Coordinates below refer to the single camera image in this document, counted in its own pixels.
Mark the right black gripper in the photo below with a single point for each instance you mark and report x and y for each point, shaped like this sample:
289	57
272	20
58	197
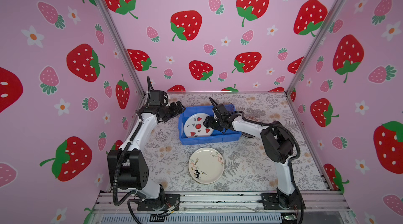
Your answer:
208	121

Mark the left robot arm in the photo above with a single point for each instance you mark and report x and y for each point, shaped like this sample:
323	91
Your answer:
128	170

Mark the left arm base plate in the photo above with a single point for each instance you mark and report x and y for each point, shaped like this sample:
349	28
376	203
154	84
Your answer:
163	203

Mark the aluminium front rail frame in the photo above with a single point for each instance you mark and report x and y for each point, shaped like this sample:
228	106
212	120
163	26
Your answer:
233	207

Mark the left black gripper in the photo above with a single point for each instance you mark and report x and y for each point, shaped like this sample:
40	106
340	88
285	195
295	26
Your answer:
174	112

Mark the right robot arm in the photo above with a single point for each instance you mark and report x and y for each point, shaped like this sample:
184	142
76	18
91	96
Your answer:
279	144

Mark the cream floral plate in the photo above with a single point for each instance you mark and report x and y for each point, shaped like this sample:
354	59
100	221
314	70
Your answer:
206	165

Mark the white strawberry pattern plate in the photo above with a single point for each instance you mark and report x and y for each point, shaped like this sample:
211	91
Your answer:
194	126

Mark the blue plastic bin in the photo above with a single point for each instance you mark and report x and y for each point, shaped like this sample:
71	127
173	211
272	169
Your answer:
216	137

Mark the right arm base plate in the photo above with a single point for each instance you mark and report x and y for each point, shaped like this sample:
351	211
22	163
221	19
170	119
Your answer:
275	201

